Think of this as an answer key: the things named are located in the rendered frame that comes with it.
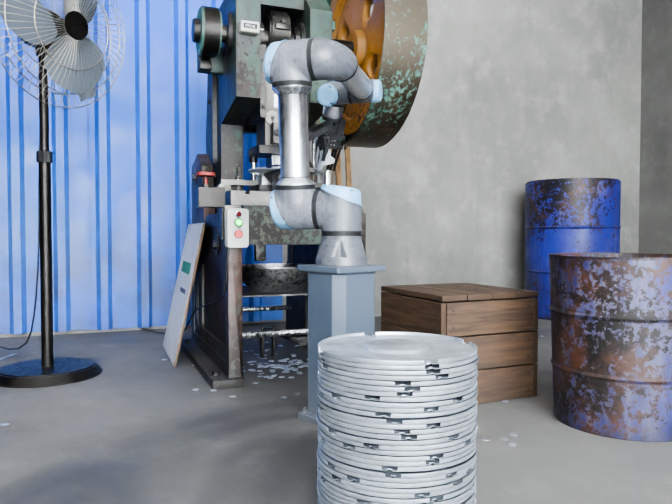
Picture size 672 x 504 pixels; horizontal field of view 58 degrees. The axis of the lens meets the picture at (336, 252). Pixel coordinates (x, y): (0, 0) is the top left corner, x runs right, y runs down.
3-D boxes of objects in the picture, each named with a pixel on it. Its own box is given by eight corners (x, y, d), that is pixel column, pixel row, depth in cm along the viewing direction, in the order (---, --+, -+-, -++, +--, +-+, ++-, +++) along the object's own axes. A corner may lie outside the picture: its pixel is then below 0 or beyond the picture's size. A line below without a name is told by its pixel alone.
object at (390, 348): (433, 332, 130) (433, 328, 129) (509, 359, 102) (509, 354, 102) (301, 339, 121) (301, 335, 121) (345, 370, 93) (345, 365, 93)
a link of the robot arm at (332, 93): (345, 82, 203) (352, 79, 213) (313, 84, 206) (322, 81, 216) (347, 106, 206) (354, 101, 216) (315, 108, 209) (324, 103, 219)
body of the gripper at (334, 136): (342, 151, 228) (348, 120, 223) (321, 150, 225) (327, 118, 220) (335, 145, 235) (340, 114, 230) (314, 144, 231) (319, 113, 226)
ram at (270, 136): (304, 145, 240) (303, 69, 239) (267, 143, 234) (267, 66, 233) (290, 150, 256) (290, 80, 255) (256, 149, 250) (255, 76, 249)
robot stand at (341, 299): (386, 419, 177) (386, 265, 175) (337, 433, 165) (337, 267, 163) (344, 405, 191) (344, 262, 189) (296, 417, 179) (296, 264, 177)
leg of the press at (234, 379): (245, 387, 214) (244, 130, 211) (212, 390, 210) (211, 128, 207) (202, 343, 299) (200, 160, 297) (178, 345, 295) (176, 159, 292)
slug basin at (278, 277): (330, 291, 241) (330, 266, 241) (246, 295, 229) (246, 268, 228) (302, 285, 273) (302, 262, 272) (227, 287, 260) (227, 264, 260)
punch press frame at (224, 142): (348, 332, 236) (349, -18, 232) (239, 339, 220) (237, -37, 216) (288, 308, 309) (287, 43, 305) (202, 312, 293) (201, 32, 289)
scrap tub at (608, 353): (743, 433, 165) (747, 256, 163) (627, 454, 149) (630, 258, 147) (619, 394, 203) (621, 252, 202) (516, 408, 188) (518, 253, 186)
